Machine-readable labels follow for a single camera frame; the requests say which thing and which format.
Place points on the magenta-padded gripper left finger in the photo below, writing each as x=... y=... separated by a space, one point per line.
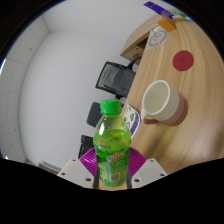
x=75 y=171

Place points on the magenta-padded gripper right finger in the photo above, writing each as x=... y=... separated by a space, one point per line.
x=150 y=171

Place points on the green drink bottle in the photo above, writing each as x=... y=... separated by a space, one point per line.
x=111 y=150

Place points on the white printed sticker sheet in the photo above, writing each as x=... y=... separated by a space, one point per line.
x=132 y=120

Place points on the cream and brown mug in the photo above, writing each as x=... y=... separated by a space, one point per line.
x=166 y=103

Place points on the black mesh office chair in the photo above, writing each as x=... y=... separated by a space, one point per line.
x=115 y=78

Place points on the flat round red coaster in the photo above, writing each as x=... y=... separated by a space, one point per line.
x=183 y=60

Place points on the wooden side desk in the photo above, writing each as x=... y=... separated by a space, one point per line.
x=140 y=40

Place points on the orange-brown box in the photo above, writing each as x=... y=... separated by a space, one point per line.
x=166 y=25

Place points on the purple package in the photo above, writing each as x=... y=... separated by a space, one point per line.
x=158 y=9

